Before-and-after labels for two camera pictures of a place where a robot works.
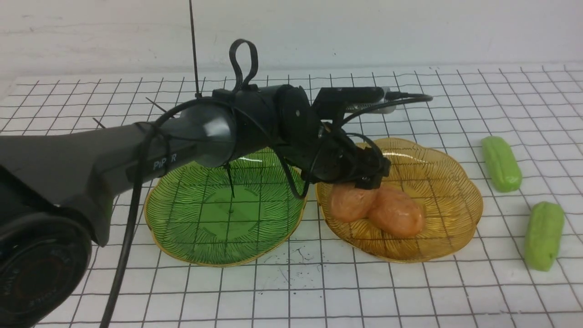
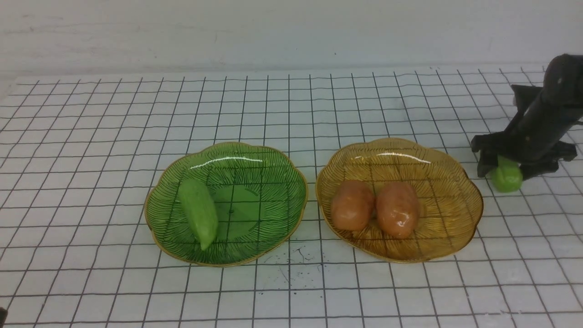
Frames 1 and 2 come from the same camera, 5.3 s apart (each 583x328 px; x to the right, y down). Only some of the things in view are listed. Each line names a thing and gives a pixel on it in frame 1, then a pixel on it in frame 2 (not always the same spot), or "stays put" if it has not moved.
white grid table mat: x=519 y=127 stays put
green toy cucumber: x=504 y=172 stays put
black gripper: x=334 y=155 → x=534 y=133
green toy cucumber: x=543 y=234 → x=200 y=211
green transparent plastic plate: x=200 y=215 stays put
